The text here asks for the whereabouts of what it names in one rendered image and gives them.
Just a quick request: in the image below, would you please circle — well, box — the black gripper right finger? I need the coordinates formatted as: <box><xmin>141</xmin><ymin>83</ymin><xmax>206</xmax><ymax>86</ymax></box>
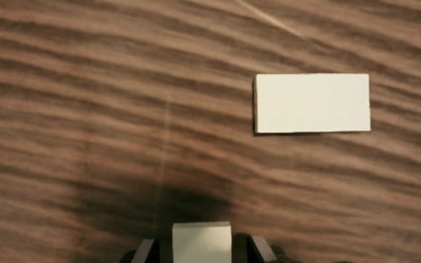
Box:
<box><xmin>247</xmin><ymin>235</ymin><xmax>303</xmax><ymax>263</ymax></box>

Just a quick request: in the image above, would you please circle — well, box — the cream rectangular tile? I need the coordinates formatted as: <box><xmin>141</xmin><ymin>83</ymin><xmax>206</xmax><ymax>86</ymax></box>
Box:
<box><xmin>254</xmin><ymin>74</ymin><xmax>370</xmax><ymax>132</ymax></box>

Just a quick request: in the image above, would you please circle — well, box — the white domino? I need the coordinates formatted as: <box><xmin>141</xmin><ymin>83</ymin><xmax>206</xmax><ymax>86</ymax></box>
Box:
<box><xmin>172</xmin><ymin>222</ymin><xmax>231</xmax><ymax>263</ymax></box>

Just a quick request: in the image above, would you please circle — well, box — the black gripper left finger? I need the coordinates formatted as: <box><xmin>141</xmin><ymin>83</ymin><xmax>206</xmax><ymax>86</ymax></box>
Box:
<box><xmin>119</xmin><ymin>239</ymin><xmax>160</xmax><ymax>263</ymax></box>

